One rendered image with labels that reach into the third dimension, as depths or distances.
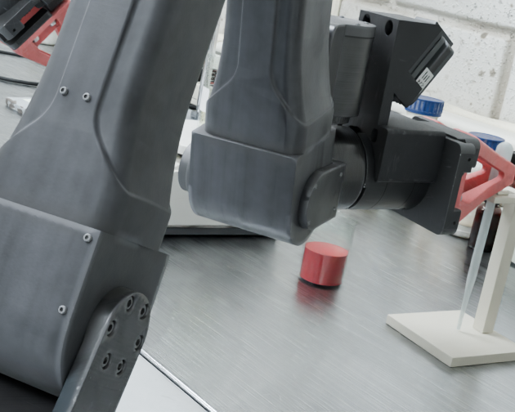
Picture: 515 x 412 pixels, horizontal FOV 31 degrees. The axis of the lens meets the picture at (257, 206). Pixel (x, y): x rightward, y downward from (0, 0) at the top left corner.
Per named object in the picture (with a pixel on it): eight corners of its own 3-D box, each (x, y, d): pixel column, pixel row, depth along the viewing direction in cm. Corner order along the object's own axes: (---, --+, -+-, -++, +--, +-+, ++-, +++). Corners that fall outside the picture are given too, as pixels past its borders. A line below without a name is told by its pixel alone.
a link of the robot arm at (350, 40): (284, 2, 64) (201, 2, 54) (405, 28, 61) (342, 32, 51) (255, 167, 68) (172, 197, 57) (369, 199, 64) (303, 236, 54)
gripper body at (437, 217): (391, 109, 71) (310, 103, 67) (483, 145, 63) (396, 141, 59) (374, 190, 73) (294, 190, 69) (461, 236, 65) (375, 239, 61)
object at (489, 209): (456, 332, 75) (504, 145, 70) (449, 326, 75) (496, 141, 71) (467, 331, 75) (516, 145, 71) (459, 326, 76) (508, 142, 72)
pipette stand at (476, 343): (450, 367, 70) (491, 203, 67) (385, 323, 76) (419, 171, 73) (526, 360, 74) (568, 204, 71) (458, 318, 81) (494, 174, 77)
